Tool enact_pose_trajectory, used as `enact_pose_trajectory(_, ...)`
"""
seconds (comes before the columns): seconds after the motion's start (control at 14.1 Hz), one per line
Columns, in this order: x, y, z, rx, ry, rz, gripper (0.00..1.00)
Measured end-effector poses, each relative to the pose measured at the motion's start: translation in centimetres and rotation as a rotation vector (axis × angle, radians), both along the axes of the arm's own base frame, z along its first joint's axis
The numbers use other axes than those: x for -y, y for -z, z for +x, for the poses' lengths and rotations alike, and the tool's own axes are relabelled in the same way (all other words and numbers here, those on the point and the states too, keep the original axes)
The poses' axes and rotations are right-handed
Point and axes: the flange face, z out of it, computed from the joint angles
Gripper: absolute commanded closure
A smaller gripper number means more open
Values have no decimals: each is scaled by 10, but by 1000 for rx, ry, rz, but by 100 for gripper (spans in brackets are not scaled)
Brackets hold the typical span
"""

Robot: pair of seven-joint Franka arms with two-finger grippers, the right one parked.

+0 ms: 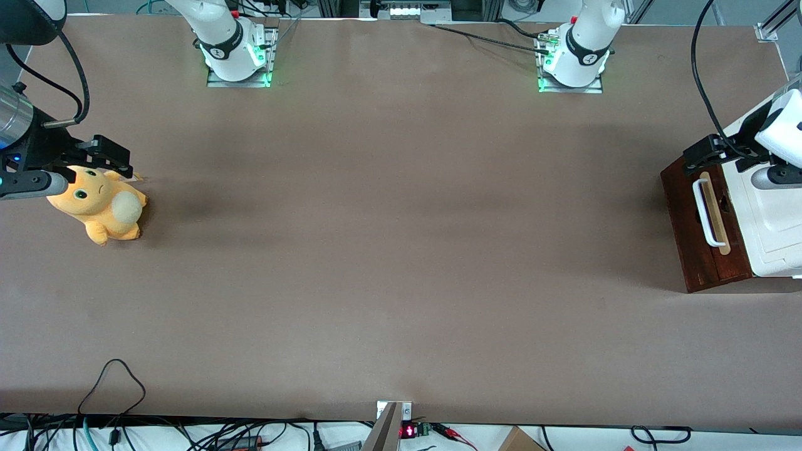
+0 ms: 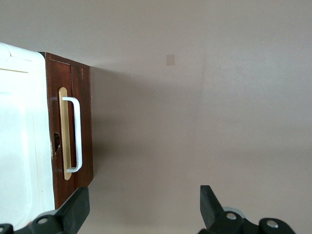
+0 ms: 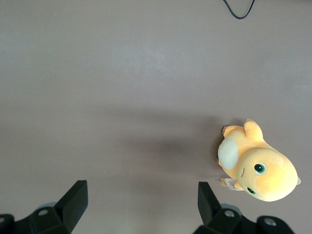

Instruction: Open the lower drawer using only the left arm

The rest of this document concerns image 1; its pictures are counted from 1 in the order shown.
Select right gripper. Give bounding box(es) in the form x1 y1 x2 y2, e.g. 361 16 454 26
5 110 133 179

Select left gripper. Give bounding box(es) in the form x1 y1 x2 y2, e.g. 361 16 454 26
683 90 802 175

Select dark wood drawer white handle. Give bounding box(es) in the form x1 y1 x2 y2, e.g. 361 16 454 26
661 153 732 294

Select orange plush toy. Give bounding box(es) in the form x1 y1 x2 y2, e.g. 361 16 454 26
46 165 148 246

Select dark wood white-topped cabinet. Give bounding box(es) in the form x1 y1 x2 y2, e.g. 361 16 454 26
662 94 802 294

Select black power adapter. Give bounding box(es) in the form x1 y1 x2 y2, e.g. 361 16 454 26
216 435 264 451

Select lit metal fixture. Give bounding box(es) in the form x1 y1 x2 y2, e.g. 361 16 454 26
358 0 453 24

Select brown cardboard box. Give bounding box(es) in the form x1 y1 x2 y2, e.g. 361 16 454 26
498 426 547 451

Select red clip leads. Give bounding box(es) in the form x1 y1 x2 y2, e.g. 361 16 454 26
432 423 478 450

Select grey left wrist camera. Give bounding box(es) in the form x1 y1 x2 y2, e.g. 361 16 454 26
751 166 802 190

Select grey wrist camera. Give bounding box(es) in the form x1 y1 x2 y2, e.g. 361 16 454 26
0 170 70 201
751 166 802 190

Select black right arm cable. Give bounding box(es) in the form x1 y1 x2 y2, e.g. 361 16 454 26
5 28 90 126

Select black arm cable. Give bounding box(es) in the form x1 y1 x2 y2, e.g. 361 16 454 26
5 28 90 126
691 0 762 160

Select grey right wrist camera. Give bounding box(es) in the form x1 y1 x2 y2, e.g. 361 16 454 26
0 170 70 201

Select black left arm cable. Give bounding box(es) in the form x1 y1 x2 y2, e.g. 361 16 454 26
691 0 762 160

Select aluminium frame corner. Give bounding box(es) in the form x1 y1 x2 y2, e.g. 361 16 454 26
754 0 802 43

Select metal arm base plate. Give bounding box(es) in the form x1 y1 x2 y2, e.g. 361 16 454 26
538 31 603 95
207 26 279 88

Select thin black looped cable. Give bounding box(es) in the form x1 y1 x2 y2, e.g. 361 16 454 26
77 358 147 417

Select black cable on table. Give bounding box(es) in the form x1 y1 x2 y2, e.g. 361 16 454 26
432 19 552 54

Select black coiled cable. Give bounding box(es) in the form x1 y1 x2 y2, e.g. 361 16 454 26
630 425 693 447

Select grey metal camera bracket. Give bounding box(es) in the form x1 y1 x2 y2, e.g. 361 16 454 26
376 401 413 451

